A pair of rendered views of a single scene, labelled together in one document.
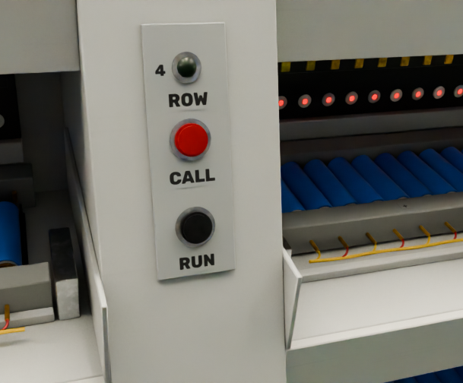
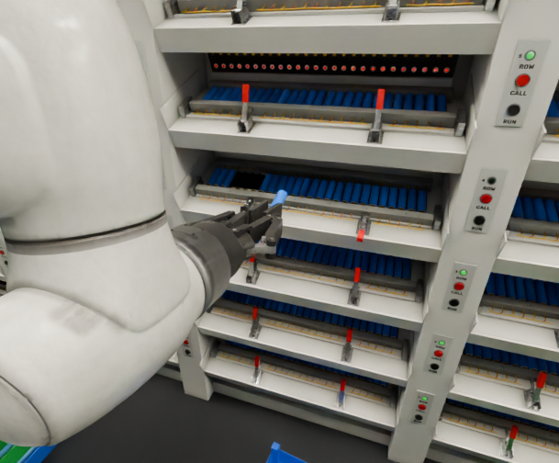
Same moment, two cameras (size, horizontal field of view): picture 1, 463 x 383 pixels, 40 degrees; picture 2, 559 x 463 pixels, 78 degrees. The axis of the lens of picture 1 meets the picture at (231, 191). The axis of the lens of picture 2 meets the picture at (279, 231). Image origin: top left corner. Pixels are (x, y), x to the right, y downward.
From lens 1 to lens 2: 0.43 m
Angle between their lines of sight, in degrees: 38
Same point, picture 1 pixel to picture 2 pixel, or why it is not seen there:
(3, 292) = (420, 219)
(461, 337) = not seen: outside the picture
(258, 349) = (486, 254)
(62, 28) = (460, 164)
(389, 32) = not seen: outside the picture
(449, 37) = not seen: outside the picture
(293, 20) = (533, 170)
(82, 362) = (436, 242)
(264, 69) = (516, 184)
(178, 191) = (477, 210)
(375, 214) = (550, 227)
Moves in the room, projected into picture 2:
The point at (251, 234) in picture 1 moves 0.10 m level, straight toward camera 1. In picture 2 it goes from (496, 225) to (485, 248)
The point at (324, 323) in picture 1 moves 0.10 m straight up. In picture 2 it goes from (512, 254) to (530, 207)
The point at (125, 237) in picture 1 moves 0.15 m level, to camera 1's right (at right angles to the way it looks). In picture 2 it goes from (458, 218) to (555, 241)
